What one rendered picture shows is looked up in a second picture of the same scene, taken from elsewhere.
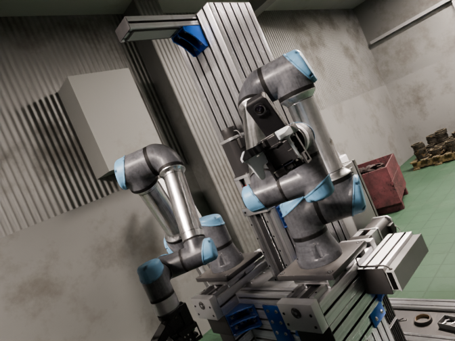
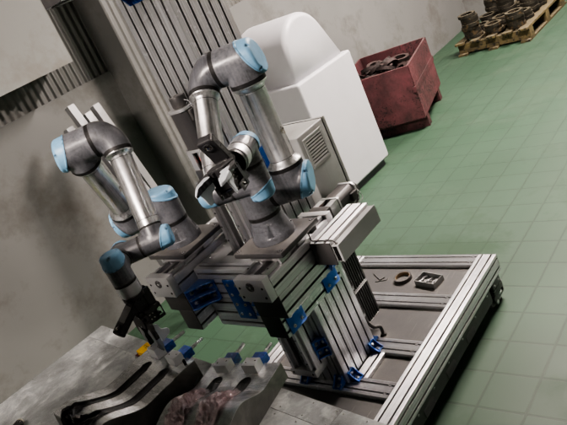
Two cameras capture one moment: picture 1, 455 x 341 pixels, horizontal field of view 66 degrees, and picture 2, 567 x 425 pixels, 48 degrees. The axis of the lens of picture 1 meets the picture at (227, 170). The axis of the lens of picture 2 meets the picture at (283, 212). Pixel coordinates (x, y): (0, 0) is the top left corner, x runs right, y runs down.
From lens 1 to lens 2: 99 cm
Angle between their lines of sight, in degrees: 20
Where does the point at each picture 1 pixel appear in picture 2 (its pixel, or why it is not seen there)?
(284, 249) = (242, 225)
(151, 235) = (63, 185)
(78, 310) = not seen: outside the picture
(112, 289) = (18, 266)
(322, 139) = (272, 130)
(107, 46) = not seen: outside the picture
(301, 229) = (255, 212)
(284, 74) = (234, 67)
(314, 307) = (265, 282)
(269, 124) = (216, 156)
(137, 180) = (79, 164)
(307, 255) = (261, 235)
